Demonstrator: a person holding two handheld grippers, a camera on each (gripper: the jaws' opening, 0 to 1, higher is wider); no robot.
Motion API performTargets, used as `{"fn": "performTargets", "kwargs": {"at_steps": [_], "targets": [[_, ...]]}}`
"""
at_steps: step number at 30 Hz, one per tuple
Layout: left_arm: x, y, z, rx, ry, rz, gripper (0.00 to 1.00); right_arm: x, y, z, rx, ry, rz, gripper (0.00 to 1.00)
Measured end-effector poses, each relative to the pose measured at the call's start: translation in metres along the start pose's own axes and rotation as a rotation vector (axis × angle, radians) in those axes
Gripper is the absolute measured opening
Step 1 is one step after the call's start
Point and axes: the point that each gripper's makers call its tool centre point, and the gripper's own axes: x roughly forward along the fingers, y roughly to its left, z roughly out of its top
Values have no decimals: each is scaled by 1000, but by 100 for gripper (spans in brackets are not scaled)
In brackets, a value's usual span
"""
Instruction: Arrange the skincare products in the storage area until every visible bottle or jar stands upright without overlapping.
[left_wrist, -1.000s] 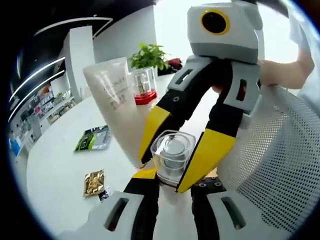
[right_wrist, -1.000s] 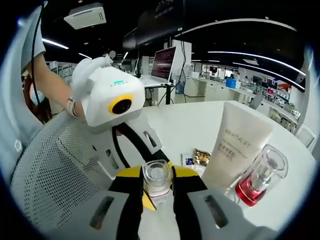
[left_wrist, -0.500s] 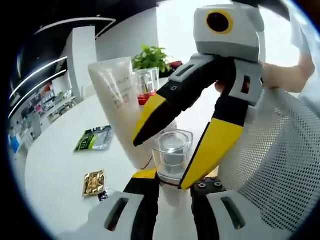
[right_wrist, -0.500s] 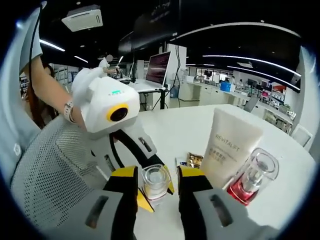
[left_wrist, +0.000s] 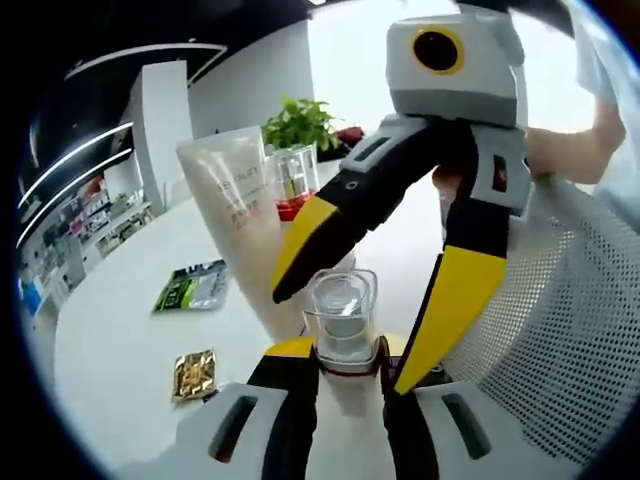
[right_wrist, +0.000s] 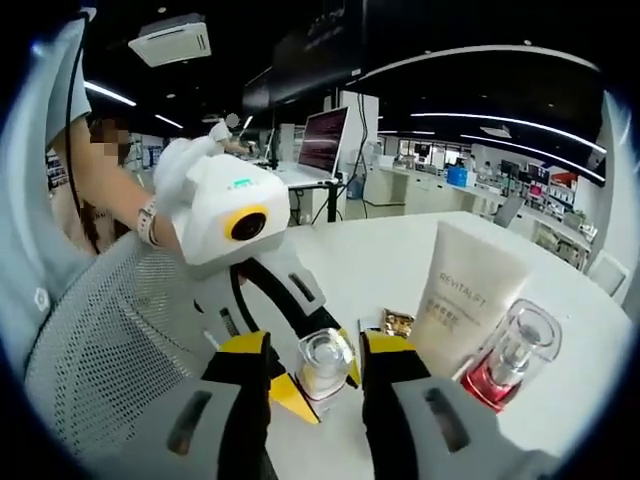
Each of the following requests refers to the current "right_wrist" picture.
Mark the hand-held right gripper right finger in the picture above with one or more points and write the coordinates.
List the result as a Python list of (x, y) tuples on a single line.
[(400, 415)]

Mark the white wrist watch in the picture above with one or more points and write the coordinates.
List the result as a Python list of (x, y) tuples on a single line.
[(147, 222)]

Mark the white skincare bottle red collar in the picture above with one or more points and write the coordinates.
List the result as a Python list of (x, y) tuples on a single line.
[(505, 370)]

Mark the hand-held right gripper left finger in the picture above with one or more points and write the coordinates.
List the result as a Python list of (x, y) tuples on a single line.
[(240, 410)]

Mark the person's grey shirt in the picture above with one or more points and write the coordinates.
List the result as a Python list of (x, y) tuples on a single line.
[(30, 200)]

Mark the white chair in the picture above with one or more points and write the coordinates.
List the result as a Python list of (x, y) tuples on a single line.
[(609, 272)]

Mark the small blue white sachet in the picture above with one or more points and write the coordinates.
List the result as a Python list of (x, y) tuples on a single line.
[(371, 325)]

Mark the white skincare tube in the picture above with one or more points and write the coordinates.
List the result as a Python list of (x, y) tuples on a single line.
[(465, 300)]

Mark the blue water jug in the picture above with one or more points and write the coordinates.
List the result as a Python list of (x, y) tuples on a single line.
[(355, 190)]

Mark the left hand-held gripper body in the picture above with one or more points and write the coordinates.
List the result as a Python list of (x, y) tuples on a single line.
[(215, 210)]

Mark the white ceiling air conditioner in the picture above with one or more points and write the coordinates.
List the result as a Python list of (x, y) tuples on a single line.
[(170, 45)]

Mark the blue plastic crate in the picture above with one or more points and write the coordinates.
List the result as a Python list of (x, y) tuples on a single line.
[(457, 177)]

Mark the white standing desk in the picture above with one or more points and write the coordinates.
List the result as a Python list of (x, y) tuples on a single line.
[(310, 184)]

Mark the gold foil sachet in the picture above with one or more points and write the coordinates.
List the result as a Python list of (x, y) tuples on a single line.
[(398, 324)]

